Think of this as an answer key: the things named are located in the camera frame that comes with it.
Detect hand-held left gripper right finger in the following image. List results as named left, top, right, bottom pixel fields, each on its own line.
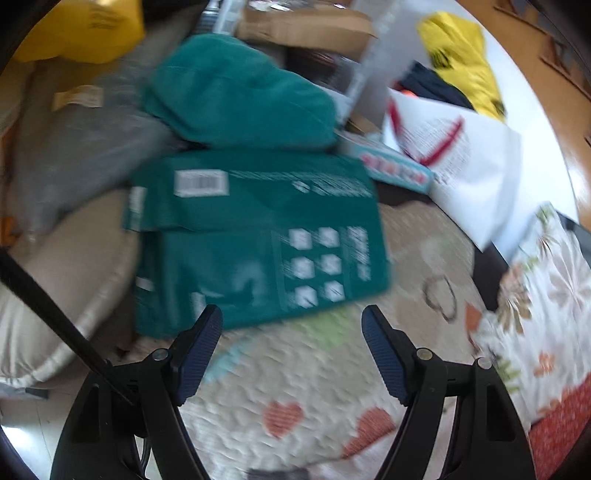
left=361, top=305, right=539, bottom=480

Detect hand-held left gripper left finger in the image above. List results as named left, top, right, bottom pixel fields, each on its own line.
left=50, top=305, right=224, bottom=480

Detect heart print quilt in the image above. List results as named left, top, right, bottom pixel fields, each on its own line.
left=134, top=182, right=532, bottom=480

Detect green plastic package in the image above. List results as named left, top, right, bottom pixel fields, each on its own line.
left=122, top=150, right=393, bottom=337

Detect beige cushion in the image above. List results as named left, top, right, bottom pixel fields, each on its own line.
left=0, top=189, right=145, bottom=385

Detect white floral pillow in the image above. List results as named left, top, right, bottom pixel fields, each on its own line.
left=470, top=202, right=591, bottom=426

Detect teal box with red label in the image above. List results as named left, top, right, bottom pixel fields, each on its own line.
left=336, top=129, right=435, bottom=195

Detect orange floral blanket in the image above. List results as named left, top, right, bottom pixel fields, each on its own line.
left=526, top=369, right=591, bottom=480

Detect white paper bag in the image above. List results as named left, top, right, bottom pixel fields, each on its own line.
left=382, top=88, right=523, bottom=253

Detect grey plastic bag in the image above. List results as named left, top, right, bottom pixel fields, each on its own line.
left=8, top=60, right=188, bottom=234

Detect teal green cloth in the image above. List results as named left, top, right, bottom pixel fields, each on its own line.
left=141, top=33, right=339, bottom=151

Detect navy cloth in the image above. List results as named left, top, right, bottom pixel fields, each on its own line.
left=394, top=61, right=476, bottom=112

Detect yellow plastic bag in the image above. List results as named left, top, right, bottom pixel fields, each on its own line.
left=13, top=0, right=147, bottom=64
left=417, top=12, right=507, bottom=123

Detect cardboard box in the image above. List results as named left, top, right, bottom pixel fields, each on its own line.
left=235, top=7, right=376, bottom=63

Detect black cable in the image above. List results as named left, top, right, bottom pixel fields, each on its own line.
left=0, top=253, right=137, bottom=403

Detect white metal rack post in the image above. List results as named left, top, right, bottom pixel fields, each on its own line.
left=345, top=0, right=428, bottom=127

